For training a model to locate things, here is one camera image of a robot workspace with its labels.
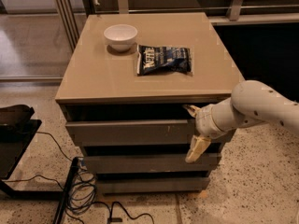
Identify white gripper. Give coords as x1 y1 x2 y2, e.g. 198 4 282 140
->
183 105 225 163

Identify grey top drawer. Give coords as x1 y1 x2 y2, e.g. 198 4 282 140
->
66 119 197 147

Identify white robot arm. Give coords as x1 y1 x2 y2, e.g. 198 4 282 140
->
184 80 299 163

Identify grey three-drawer cabinet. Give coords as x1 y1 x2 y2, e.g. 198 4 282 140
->
56 13 243 182

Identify grey bottom drawer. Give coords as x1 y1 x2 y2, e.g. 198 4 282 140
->
97 177 210 194

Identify dark blue chip bag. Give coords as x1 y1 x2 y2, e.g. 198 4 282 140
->
136 45 192 76

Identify white ceramic bowl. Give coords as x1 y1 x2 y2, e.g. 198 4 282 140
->
104 24 138 52

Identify black stand base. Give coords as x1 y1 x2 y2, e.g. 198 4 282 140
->
0 105 78 224

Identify coiled black cables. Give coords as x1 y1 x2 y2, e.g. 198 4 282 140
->
4 131 156 224

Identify metal railing frame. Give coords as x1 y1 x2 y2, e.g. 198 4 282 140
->
54 0 299 48

